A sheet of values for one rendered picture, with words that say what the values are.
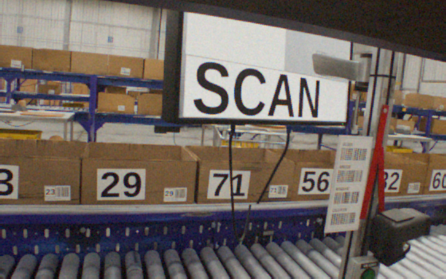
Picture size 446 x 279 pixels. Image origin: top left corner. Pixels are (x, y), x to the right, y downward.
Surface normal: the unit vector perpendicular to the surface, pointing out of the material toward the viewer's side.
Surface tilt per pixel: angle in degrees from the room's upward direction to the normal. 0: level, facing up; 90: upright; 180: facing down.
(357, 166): 90
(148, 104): 89
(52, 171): 90
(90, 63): 88
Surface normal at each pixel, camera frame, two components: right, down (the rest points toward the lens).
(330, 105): 0.63, 0.09
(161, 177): 0.32, 0.15
